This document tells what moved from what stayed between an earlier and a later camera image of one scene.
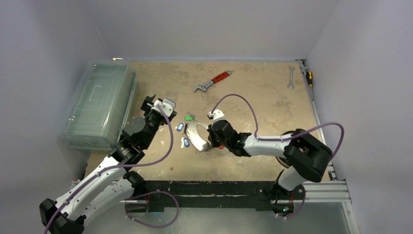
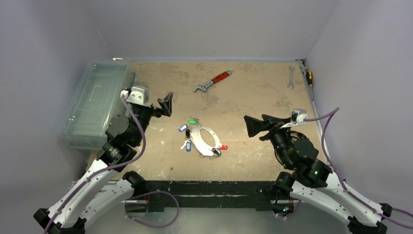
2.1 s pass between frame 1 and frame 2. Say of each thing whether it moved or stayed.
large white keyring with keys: moved
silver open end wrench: stayed
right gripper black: moved
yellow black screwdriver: stayed
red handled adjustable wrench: stayed
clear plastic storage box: stayed
